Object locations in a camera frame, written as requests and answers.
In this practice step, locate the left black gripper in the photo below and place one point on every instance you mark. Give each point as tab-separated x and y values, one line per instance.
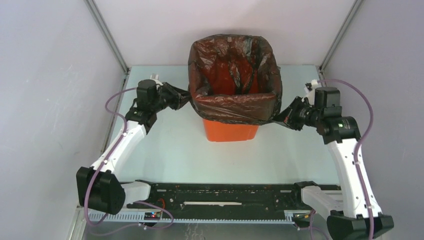
178	102

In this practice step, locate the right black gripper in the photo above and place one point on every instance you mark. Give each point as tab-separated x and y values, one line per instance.
290	112

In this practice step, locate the orange plastic trash bin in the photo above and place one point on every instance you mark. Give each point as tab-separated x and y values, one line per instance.
216	131

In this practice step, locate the black plastic trash bag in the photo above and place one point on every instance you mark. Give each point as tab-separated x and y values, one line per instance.
234	79

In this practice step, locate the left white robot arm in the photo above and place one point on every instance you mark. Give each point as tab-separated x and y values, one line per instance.
98	186

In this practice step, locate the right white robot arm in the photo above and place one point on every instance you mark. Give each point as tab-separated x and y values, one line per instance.
358	216

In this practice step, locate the small electronics board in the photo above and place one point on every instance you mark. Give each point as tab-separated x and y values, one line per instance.
152	216

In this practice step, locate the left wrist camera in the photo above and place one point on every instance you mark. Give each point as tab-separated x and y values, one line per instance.
155	78

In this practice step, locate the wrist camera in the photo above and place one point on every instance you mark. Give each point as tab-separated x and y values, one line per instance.
155	78
310	88

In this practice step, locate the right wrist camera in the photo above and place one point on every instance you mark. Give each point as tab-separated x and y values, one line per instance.
310	88

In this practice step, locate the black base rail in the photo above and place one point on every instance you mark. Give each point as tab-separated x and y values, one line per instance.
228	201

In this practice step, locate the white cable duct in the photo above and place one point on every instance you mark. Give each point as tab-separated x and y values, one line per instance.
138	217

